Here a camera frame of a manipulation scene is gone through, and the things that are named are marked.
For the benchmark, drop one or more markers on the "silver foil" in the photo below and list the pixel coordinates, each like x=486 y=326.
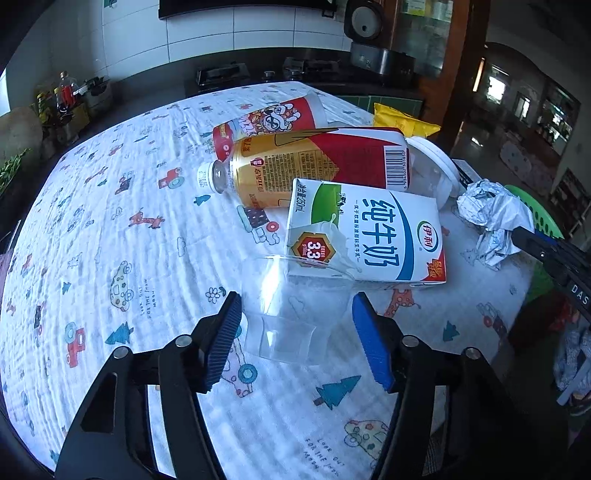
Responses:
x=489 y=207

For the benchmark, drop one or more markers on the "polka-dot play tent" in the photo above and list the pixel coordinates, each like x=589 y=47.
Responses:
x=526 y=161

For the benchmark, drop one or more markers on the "clear plastic cup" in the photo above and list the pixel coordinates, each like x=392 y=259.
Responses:
x=281 y=332

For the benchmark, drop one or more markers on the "black gas stove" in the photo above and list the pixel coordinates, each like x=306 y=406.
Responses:
x=258 y=74

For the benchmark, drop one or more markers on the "black range hood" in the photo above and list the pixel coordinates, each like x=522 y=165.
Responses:
x=231 y=5

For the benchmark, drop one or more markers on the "yellow snack packet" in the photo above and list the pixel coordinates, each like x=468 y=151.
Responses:
x=401 y=122

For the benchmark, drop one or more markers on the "metal pot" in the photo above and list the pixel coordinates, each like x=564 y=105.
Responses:
x=99 y=97

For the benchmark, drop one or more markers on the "red cartoon print bottle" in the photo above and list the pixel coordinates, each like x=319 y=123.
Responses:
x=277 y=117

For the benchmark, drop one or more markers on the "gold label plastic bottle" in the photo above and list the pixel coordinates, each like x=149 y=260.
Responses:
x=263 y=175

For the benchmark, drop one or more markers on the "blue patterned cloth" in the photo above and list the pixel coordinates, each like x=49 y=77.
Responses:
x=572 y=360

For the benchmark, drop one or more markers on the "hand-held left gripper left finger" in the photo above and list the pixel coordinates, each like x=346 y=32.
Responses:
x=224 y=339

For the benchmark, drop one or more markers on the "printed tablecloth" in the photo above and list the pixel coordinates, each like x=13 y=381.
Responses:
x=115 y=230

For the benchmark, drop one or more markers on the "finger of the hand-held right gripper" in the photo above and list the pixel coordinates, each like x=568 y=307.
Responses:
x=531 y=240

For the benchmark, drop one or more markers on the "red and white drink carton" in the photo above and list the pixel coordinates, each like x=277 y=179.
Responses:
x=351 y=152

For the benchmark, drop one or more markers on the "black countertop appliance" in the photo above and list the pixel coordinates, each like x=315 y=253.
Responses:
x=401 y=64

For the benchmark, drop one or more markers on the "clear container with white lid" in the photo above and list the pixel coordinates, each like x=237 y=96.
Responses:
x=431 y=175

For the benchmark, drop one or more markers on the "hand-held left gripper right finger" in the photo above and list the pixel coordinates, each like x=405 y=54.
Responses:
x=371 y=341

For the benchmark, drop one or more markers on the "green vegetables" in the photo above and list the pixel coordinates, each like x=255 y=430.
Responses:
x=11 y=168

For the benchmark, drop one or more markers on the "white and blue milk carton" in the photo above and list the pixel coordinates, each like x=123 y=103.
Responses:
x=388 y=230

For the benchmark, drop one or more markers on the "oil bottle with red label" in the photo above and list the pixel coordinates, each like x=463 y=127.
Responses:
x=67 y=92

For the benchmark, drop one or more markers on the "dark rice cooker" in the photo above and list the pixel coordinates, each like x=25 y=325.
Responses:
x=364 y=18

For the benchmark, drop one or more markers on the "green plastic basket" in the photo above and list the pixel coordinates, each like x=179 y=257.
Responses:
x=545 y=221

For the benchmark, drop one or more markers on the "green kitchen cabinet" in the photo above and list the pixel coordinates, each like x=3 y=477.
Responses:
x=392 y=104

